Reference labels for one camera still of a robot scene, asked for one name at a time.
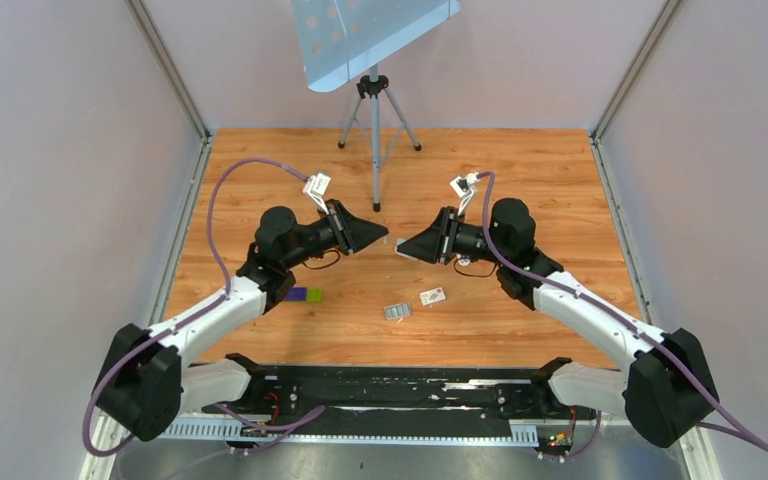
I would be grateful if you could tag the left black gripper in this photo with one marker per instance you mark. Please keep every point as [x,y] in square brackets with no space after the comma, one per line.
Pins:
[351,234]

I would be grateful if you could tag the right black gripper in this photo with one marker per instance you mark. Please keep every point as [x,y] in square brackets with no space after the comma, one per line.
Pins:
[438,242]

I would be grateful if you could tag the white staple box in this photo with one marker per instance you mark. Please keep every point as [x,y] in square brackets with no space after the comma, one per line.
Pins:
[432,296]

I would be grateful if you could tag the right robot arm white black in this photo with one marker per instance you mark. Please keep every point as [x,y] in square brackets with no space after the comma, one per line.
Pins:
[661,384]

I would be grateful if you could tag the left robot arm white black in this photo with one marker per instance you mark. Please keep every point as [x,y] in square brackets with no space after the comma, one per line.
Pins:
[150,375]

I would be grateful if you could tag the purple green toy brick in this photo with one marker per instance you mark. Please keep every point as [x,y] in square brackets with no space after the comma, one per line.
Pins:
[304,294]

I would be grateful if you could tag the grey tripod stand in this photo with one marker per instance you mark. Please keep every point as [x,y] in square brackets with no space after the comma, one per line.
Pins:
[370,88]

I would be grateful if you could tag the light blue perforated board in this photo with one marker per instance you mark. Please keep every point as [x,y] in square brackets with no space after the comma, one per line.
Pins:
[340,40]

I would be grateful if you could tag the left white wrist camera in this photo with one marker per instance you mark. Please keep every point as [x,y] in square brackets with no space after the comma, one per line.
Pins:
[315,188]

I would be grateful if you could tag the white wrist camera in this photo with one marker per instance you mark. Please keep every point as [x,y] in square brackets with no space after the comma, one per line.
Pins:
[465,188]
[315,188]

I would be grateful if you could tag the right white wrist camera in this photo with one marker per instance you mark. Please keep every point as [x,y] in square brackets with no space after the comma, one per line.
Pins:
[465,188]

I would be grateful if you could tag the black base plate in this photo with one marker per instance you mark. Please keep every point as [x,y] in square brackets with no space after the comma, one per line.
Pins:
[390,400]

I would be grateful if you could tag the white slotted cable duct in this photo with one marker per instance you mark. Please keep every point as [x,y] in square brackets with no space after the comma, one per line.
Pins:
[520,436]

